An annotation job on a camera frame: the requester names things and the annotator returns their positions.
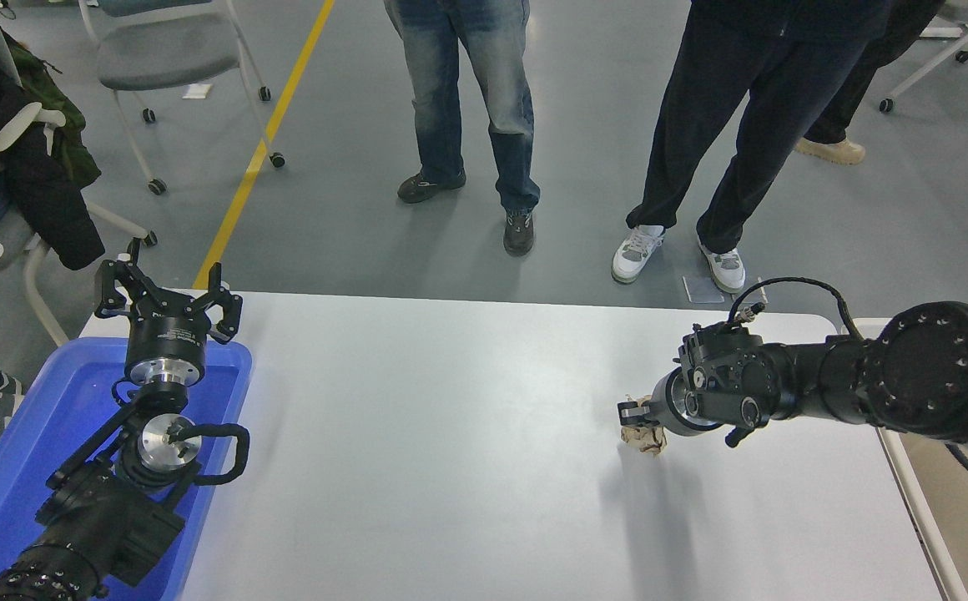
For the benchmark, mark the white frame chair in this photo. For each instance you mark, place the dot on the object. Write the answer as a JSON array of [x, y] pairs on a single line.
[[33, 284]]

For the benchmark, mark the blue plastic tray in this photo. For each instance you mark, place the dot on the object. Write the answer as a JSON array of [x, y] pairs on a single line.
[[42, 417]]

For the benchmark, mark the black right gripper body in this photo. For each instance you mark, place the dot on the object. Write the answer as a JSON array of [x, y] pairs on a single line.
[[662, 405]]

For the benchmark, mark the large pale bin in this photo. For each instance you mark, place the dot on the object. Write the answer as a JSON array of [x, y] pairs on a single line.
[[951, 517]]

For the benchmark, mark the white wheeled chair frame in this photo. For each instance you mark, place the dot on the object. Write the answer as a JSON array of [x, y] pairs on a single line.
[[943, 54]]

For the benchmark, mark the dark green garment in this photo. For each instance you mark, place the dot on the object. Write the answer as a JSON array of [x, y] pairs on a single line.
[[75, 133]]

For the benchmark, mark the grey wheeled chair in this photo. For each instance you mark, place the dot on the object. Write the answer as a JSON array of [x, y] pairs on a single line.
[[167, 52]]

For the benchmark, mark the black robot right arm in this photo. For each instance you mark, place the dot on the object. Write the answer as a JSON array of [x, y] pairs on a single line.
[[935, 367]]

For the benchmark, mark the tan paper ball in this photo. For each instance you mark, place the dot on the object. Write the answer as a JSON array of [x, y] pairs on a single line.
[[647, 441]]

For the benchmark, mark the white paper scrap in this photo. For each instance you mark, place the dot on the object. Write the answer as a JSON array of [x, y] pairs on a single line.
[[197, 92]]

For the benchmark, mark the black jacket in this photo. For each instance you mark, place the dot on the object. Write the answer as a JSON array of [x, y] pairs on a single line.
[[50, 200]]

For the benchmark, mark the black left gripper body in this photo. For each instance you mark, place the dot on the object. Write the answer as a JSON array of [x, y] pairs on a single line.
[[165, 330]]

